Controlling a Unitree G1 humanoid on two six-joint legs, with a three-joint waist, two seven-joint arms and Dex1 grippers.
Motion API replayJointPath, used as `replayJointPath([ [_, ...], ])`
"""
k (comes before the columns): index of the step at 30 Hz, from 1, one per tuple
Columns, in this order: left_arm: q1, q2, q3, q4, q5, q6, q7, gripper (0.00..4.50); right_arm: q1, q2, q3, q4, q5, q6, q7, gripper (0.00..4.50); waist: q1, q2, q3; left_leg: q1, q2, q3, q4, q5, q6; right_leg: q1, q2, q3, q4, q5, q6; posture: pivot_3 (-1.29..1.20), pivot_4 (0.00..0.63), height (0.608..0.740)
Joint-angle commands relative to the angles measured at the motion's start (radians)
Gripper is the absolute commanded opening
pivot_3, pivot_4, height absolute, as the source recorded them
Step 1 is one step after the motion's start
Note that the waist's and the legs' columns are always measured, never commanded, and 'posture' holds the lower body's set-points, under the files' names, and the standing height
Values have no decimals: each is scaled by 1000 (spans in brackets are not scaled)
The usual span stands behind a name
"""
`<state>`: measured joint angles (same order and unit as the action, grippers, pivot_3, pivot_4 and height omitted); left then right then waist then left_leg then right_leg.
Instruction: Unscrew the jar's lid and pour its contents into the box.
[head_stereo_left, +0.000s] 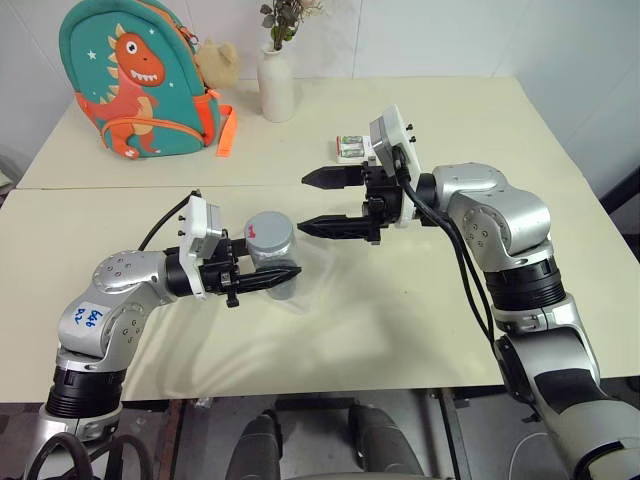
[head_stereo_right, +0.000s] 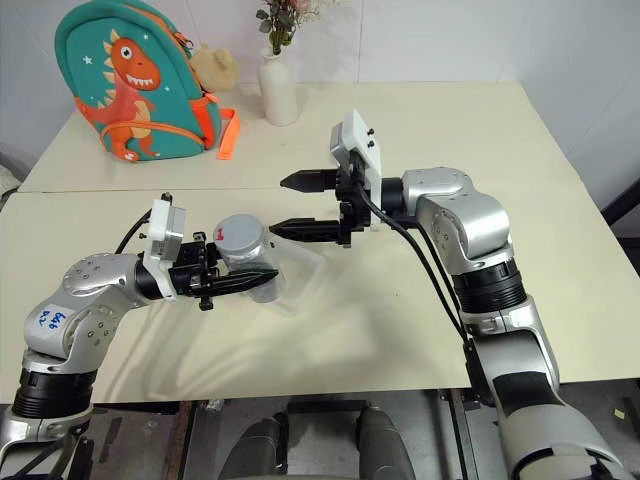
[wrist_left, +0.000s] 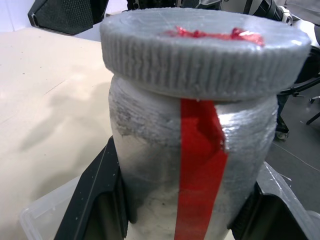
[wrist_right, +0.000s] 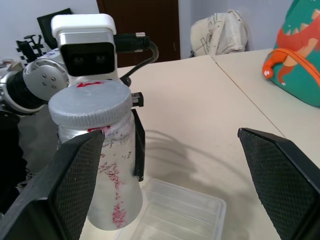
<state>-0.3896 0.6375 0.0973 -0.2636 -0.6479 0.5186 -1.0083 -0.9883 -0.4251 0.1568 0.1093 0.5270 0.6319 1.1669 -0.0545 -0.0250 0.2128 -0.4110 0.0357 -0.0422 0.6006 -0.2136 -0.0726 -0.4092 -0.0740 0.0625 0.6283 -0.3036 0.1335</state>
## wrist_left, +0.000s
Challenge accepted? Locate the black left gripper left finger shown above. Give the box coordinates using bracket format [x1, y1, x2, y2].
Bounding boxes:
[53, 136, 131, 240]

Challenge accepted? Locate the grey ribbed jar lid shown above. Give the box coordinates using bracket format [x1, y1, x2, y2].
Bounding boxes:
[99, 8, 312, 102]

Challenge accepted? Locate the black wheeled chair base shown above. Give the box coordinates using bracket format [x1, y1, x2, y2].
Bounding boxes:
[274, 93, 320, 142]

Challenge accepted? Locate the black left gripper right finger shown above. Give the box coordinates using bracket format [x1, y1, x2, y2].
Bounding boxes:
[226, 161, 314, 240]

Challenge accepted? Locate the grey jar with red tape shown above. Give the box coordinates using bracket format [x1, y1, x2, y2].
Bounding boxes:
[107, 74, 279, 240]

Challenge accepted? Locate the clear plastic box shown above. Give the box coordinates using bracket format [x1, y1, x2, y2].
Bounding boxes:
[18, 176, 81, 240]

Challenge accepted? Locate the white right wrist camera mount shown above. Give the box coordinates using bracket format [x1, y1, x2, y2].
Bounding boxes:
[279, 7, 297, 27]

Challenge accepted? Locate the silver black robot torso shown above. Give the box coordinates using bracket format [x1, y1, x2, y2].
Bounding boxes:
[124, 0, 242, 12]

